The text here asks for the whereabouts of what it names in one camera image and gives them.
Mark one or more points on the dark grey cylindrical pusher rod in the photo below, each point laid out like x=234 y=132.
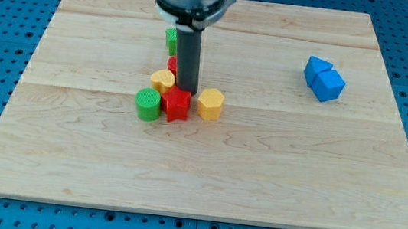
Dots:
x=188 y=60

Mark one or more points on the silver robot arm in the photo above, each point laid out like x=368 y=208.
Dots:
x=190 y=18

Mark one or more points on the red circle block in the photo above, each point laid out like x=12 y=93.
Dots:
x=172 y=65

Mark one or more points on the green star block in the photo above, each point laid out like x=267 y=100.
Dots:
x=171 y=41

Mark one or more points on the yellow heart block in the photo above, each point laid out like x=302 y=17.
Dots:
x=162 y=80

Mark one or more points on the red star block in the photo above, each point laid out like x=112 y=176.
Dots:
x=176 y=104

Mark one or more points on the yellow hexagon block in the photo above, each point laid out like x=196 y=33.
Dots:
x=210 y=104

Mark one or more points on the green cylinder block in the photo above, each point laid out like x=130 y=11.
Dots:
x=148 y=102

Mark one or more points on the blue triangle block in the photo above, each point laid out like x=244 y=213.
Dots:
x=315 y=66

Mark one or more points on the wooden board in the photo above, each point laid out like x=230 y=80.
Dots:
x=276 y=157

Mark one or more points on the blue cube block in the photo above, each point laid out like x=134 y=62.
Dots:
x=327 y=85

